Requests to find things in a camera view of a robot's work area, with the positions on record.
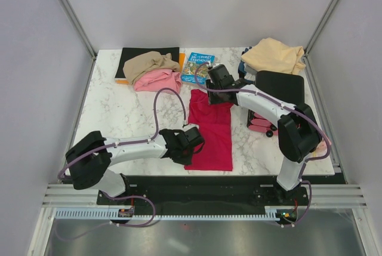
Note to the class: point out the right aluminium frame post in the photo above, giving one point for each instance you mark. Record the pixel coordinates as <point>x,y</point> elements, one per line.
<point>333,4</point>

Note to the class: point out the black notebook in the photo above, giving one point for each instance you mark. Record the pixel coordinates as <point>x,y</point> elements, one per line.
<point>129,53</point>

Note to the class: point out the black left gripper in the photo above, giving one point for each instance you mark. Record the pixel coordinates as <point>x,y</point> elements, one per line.
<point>185,161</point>

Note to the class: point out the cream yellow t shirt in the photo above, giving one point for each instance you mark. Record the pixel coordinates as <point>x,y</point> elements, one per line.
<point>273,55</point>

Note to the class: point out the aluminium frame post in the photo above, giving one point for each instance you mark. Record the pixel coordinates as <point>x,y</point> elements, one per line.
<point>333,4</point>
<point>73,18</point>

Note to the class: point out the white slotted cable duct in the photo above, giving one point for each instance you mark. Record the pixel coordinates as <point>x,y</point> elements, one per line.
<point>118,214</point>

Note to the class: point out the pink small box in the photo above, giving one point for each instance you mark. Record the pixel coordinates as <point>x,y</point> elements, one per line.
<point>322,147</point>

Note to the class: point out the beige t shirt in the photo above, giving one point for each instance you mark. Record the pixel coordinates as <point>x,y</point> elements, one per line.
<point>138,66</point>

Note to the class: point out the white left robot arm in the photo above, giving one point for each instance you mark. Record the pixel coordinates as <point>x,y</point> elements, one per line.
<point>90,159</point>

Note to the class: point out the black pink drawer organizer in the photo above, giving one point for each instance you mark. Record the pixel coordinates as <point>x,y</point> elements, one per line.
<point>286,87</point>

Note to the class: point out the magenta t shirt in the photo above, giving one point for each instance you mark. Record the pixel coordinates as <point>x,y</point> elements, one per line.
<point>214,123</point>

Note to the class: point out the blue illustrated paperback book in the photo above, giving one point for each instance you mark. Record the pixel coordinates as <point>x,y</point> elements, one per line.
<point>196,68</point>

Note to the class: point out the light pink t shirt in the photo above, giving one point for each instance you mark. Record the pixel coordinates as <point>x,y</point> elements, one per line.
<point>158,79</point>

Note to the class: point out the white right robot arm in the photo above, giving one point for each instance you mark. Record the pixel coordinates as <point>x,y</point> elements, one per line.
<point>298,132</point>

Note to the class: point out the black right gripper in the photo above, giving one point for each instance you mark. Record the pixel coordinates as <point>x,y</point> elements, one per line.
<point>213,100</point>

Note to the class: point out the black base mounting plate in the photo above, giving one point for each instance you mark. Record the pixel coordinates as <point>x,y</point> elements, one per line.
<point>202,195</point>

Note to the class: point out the left aluminium frame post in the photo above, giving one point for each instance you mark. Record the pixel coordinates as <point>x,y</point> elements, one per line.
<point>73,18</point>

